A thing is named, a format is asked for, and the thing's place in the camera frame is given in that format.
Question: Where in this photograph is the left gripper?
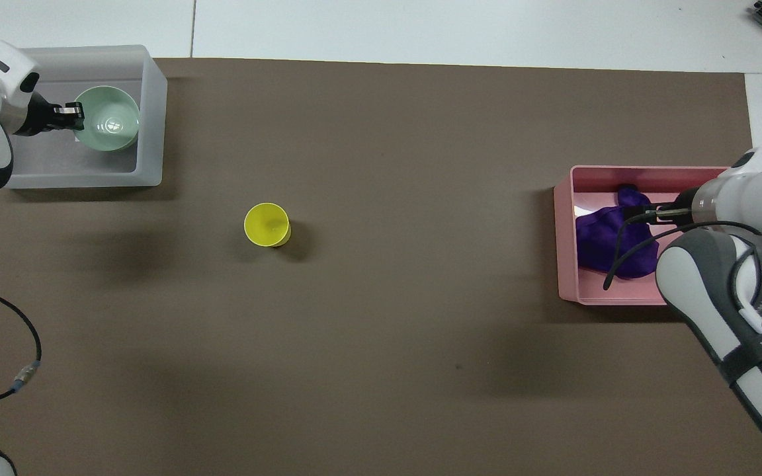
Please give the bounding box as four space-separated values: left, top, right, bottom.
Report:
26 91 64 138

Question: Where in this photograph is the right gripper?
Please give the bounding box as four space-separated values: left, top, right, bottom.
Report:
657 188 699 224

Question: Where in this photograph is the translucent white plastic box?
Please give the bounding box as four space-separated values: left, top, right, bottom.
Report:
0 44 169 190

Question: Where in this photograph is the pink plastic box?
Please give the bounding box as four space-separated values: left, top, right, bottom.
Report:
553 165 734 307

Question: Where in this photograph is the light green bowl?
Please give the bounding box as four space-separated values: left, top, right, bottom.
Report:
73 86 142 153

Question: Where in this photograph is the crumpled purple bag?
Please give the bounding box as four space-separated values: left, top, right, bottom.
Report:
576 184 660 280

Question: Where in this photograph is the yellow cup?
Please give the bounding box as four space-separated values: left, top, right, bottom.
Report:
243 202 292 249

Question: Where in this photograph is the black cable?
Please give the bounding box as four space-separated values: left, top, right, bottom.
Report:
602 206 762 311
0 278 43 418

